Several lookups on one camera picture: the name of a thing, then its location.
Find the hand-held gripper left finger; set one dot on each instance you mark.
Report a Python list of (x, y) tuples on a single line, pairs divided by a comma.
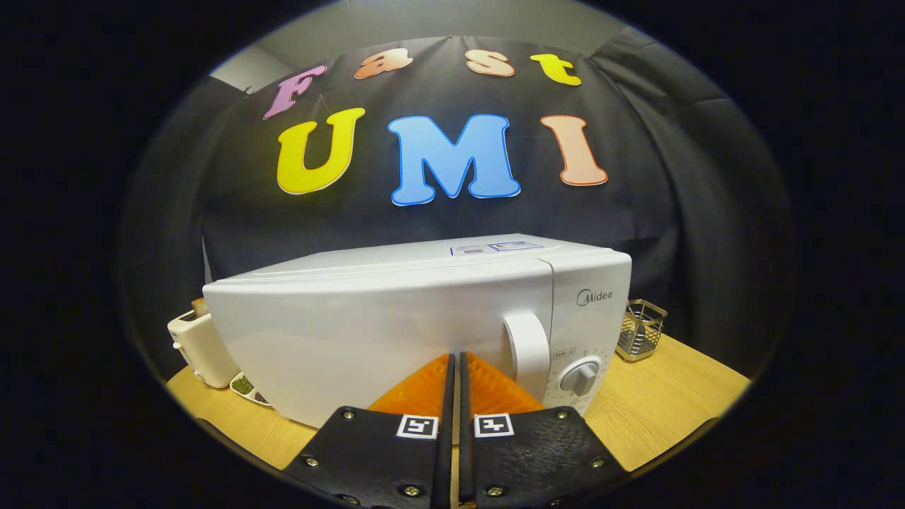
[(447, 424)]

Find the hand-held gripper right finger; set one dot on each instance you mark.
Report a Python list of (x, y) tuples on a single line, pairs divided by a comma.
[(465, 438)]

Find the white microwave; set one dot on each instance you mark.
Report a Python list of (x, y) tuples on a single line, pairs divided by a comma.
[(353, 318)]

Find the white dish with green beans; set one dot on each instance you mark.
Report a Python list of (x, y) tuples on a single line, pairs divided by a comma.
[(244, 385)]

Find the white toaster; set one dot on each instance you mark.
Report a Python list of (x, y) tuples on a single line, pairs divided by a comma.
[(201, 350)]

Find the brown toast slice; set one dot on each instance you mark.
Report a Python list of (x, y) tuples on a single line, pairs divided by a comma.
[(199, 307)]

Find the black backdrop cloth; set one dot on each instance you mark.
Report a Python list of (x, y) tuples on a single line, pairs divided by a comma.
[(672, 212)]

